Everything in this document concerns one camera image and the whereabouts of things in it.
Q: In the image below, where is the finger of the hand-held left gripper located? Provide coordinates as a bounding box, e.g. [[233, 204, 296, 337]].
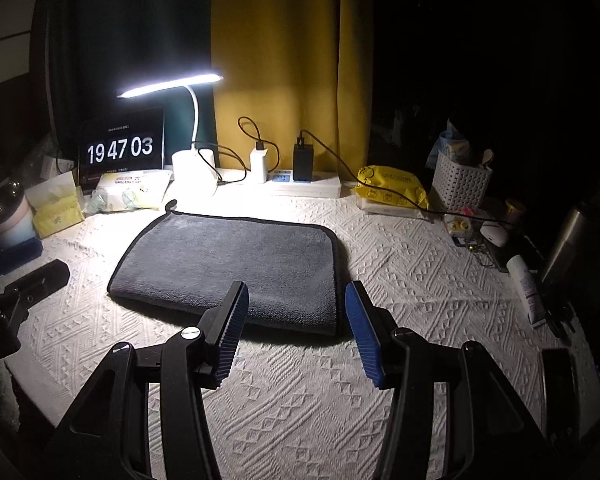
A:
[[2, 260, 71, 307]]

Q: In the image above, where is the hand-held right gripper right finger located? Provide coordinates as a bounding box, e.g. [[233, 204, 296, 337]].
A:
[[344, 280, 556, 480]]

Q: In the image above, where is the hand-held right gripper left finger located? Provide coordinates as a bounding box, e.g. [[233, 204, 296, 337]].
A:
[[42, 281, 251, 480]]

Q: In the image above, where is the grey towel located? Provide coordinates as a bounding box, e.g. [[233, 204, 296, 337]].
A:
[[106, 200, 351, 339]]

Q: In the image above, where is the dark blue box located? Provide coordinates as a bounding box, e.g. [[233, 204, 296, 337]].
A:
[[0, 237, 44, 275]]

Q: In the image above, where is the yellow tissue pack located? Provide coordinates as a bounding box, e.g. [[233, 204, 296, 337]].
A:
[[24, 170, 86, 239]]

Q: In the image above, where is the white textured tablecloth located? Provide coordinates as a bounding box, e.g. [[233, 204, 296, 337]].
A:
[[0, 191, 600, 480]]

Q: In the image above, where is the white green tissue pack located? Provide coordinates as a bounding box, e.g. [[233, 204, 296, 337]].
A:
[[92, 169, 174, 214]]

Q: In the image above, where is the clear case with yellow items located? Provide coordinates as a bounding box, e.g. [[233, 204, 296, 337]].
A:
[[442, 213, 482, 239]]

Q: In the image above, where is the yellow wet wipes pack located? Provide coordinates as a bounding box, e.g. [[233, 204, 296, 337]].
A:
[[349, 164, 430, 218]]

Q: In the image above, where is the tablet with clock display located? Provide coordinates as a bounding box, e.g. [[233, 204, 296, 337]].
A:
[[77, 107, 166, 182]]

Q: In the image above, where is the white power strip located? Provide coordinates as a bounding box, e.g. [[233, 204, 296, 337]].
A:
[[217, 167, 342, 199]]

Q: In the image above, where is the small white device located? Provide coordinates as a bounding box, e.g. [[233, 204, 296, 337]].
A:
[[479, 222, 509, 248]]

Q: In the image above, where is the white desk lamp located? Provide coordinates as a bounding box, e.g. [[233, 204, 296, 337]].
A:
[[117, 67, 226, 196]]

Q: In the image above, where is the white tube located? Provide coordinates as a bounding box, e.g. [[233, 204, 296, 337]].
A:
[[505, 254, 549, 329]]

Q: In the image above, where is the white charger plug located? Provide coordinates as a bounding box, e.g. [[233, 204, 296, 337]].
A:
[[249, 142, 270, 184]]

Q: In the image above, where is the black charger plug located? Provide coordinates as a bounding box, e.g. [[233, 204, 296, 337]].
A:
[[292, 135, 315, 182]]

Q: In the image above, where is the white plastic basket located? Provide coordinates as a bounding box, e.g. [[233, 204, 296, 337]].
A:
[[432, 150, 495, 210]]

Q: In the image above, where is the small yellow jar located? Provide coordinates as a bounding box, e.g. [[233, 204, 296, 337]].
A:
[[502, 198, 526, 222]]

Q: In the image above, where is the black phone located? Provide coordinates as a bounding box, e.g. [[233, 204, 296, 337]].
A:
[[539, 347, 582, 442]]

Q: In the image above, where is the metal thermos bottle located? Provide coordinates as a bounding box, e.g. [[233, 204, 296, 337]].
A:
[[539, 204, 595, 287]]

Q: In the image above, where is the dark green curtain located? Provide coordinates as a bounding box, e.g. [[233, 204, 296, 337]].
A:
[[47, 0, 218, 171]]

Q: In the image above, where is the yellow curtain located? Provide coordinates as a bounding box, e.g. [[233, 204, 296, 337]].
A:
[[210, 0, 376, 183]]

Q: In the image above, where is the black lamp cable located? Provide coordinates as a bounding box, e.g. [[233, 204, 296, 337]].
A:
[[192, 142, 254, 189]]

